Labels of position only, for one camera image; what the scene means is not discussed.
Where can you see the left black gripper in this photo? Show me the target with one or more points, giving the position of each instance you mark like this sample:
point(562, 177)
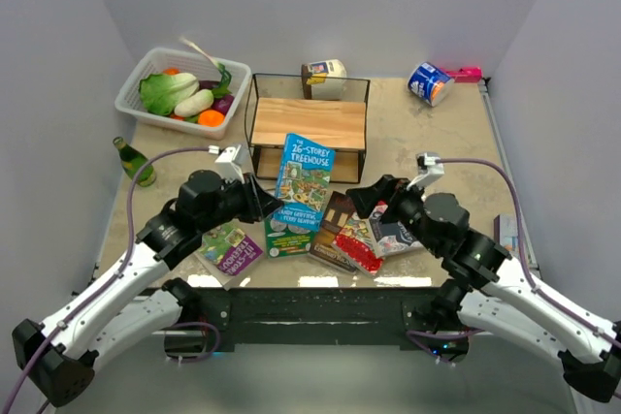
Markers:
point(259, 203)

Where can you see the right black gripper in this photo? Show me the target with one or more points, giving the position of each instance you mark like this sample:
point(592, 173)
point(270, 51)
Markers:
point(388, 187)

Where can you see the dark Edward Tulane book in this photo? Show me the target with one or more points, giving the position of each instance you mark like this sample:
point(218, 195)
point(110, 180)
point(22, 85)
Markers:
point(338, 210)

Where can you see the blue 26-storey treehouse book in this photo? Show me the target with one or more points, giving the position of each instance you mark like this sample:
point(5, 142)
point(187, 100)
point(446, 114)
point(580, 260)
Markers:
point(303, 180)

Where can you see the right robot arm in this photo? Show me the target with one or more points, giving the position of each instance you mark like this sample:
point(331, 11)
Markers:
point(489, 290)

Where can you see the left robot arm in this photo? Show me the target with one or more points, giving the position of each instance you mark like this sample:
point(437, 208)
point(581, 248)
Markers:
point(61, 354)

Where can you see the green coin book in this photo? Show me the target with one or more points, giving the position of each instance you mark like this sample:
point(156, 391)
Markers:
point(284, 240)

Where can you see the red patterned book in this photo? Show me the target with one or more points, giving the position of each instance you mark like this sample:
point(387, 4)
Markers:
point(355, 244)

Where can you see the Little Women book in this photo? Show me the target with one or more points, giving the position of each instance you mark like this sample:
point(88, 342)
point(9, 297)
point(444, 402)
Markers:
point(389, 239)

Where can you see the purple 117-storey treehouse book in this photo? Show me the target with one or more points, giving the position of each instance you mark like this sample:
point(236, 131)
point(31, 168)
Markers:
point(229, 254)

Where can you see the orange toy fruit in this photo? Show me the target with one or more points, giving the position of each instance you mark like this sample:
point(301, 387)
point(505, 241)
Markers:
point(211, 118)

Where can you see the purple toy eggplant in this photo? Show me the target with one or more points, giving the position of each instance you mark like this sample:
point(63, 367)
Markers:
point(223, 104)

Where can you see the white cartoon mug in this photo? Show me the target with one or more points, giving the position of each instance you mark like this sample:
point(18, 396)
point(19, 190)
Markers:
point(323, 80)

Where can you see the white toy radish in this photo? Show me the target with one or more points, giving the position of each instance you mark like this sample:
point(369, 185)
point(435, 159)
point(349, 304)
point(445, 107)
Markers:
point(195, 104)

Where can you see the green glass bottle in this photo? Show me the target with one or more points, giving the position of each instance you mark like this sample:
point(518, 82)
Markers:
point(132, 160)

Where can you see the small box at table edge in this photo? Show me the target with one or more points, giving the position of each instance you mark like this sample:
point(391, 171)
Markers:
point(506, 232)

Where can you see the toy cabbage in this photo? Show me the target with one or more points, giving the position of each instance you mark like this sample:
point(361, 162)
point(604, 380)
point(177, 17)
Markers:
point(160, 94)

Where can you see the pink stapler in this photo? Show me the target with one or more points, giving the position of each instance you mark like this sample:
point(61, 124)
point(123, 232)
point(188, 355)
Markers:
point(466, 75)

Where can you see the orange toy carrot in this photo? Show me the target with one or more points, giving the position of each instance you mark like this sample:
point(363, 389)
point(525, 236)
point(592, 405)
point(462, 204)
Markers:
point(171, 72)

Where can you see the white plastic basket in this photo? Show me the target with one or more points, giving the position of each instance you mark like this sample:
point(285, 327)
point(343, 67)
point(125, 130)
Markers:
point(220, 76)

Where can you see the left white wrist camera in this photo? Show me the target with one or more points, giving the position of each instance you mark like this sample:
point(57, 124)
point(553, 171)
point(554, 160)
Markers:
point(229, 161)

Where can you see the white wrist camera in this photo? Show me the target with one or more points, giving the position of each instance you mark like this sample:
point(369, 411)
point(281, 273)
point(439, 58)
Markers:
point(429, 170)
point(229, 161)

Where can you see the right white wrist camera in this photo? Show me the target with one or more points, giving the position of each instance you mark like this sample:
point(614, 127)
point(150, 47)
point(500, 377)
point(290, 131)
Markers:
point(429, 170)

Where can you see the wood and wire shelf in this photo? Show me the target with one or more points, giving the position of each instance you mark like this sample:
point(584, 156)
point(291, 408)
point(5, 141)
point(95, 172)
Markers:
point(277, 105)

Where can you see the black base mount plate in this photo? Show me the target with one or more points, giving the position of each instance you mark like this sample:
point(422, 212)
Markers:
point(315, 316)

